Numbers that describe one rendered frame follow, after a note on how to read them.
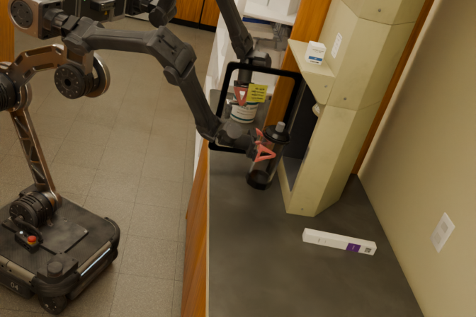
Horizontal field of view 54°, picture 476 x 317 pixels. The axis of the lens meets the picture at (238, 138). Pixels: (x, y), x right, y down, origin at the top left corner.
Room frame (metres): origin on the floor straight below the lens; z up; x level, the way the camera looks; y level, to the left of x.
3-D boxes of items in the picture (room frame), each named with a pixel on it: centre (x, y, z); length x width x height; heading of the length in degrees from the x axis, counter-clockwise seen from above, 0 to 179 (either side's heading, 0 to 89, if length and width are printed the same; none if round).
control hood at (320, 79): (1.58, -0.17, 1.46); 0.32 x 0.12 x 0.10; 11
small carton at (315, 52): (1.54, -0.17, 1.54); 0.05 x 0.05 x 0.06; 11
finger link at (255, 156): (1.45, -0.10, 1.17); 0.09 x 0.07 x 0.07; 103
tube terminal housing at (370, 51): (1.62, -0.35, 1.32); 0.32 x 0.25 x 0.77; 11
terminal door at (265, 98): (1.70, -0.03, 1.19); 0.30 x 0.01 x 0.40; 106
